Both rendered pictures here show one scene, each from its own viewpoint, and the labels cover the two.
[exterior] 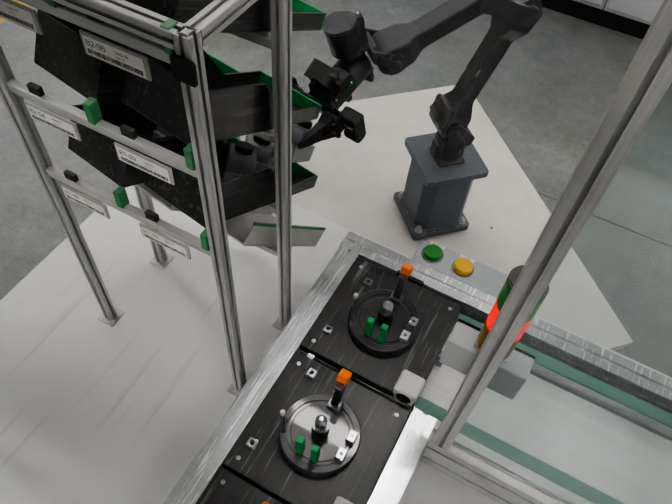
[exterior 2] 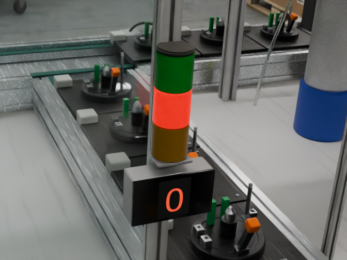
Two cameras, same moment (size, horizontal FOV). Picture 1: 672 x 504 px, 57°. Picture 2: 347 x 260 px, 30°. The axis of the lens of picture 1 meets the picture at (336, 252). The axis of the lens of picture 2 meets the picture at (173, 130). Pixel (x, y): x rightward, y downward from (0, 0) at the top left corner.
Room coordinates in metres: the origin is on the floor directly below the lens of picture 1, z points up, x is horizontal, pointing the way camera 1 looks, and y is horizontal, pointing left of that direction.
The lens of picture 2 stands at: (0.95, -0.81, 1.68)
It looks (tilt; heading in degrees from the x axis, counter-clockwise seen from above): 26 degrees down; 132
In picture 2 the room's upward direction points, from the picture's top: 4 degrees clockwise
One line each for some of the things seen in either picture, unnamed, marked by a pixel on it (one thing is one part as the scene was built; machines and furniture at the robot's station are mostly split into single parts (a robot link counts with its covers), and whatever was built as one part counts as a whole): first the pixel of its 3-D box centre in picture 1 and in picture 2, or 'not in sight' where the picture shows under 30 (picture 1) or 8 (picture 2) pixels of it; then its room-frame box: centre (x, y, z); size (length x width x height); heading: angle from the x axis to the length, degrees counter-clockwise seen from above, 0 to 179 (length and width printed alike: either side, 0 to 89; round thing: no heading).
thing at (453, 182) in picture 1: (437, 185); not in sight; (1.01, -0.22, 0.96); 0.15 x 0.15 x 0.20; 21
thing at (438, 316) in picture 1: (383, 326); not in sight; (0.61, -0.11, 0.96); 0.24 x 0.24 x 0.02; 66
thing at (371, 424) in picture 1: (320, 427); (228, 224); (0.38, 0.00, 1.01); 0.24 x 0.24 x 0.13; 66
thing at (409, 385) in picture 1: (408, 388); not in sight; (0.48, -0.16, 0.97); 0.05 x 0.05 x 0.04; 66
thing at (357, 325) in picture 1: (384, 321); not in sight; (0.61, -0.11, 0.98); 0.14 x 0.14 x 0.02
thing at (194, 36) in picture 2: not in sight; (220, 28); (-0.40, 0.91, 1.01); 0.24 x 0.24 x 0.13; 66
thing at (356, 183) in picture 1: (410, 220); not in sight; (0.99, -0.18, 0.84); 0.90 x 0.70 x 0.03; 21
